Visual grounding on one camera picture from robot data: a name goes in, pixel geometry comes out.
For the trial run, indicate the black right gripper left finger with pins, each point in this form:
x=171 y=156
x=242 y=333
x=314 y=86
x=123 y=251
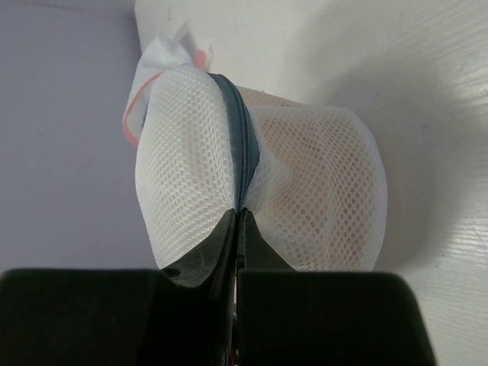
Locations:
x=203 y=281

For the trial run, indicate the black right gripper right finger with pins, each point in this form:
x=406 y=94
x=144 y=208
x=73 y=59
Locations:
x=266 y=286

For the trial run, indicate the pink trimmed mesh laundry bag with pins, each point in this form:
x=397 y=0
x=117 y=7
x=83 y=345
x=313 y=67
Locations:
x=161 y=54

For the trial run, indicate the grey trimmed mesh laundry bag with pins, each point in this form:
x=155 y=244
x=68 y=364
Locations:
x=196 y=158

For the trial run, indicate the beige bra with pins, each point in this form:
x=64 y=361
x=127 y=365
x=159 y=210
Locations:
x=313 y=193

